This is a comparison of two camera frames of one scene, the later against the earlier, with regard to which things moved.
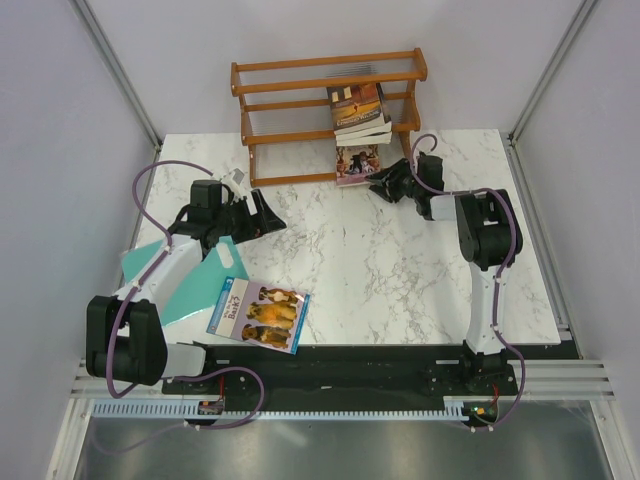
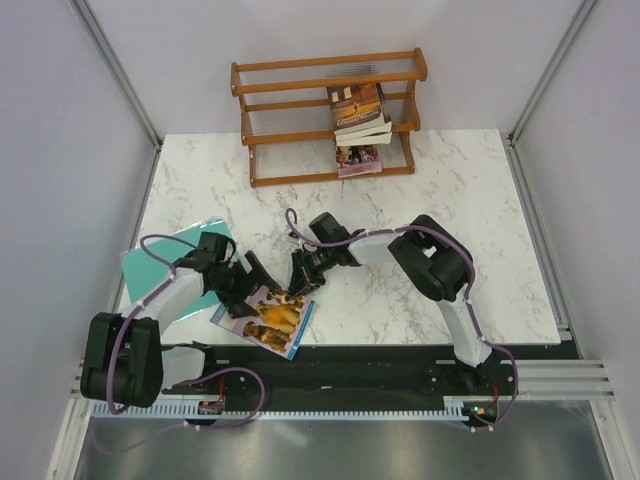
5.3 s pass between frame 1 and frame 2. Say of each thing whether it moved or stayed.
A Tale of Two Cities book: stayed
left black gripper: moved
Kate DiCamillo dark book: stayed
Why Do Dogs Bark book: stayed
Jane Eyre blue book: stayed
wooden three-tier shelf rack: stayed
